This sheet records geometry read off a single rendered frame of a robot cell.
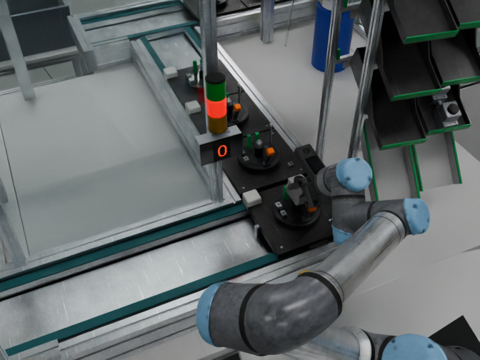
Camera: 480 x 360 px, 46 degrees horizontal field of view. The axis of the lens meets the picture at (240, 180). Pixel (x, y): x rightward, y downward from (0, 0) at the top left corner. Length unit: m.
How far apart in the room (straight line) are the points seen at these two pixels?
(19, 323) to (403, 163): 1.14
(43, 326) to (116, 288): 0.20
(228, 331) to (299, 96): 1.45
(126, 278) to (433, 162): 0.96
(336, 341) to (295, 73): 1.46
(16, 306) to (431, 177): 1.23
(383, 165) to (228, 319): 0.87
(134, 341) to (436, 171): 1.00
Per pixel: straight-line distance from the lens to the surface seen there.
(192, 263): 1.59
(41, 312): 1.58
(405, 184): 1.71
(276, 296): 0.92
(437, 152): 1.79
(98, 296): 1.57
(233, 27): 2.63
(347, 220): 1.25
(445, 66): 1.58
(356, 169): 1.25
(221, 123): 1.43
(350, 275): 1.01
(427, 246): 1.78
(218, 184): 1.63
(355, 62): 1.62
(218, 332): 1.00
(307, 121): 2.15
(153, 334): 1.48
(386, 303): 1.63
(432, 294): 1.68
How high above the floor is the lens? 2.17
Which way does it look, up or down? 44 degrees down
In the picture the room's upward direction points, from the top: straight up
